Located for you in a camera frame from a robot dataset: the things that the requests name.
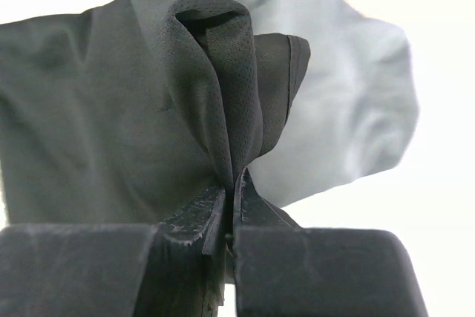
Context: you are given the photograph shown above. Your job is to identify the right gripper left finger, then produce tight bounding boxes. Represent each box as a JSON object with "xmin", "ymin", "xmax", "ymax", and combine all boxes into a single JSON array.
[{"xmin": 1, "ymin": 186, "xmax": 226, "ymax": 317}]

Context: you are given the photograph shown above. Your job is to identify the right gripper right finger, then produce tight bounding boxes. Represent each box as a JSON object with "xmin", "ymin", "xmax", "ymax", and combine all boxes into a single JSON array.
[{"xmin": 232, "ymin": 171, "xmax": 428, "ymax": 317}]

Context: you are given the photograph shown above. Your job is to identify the black t-shirt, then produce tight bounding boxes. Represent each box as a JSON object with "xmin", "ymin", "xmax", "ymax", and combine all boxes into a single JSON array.
[{"xmin": 1, "ymin": 0, "xmax": 310, "ymax": 223}]

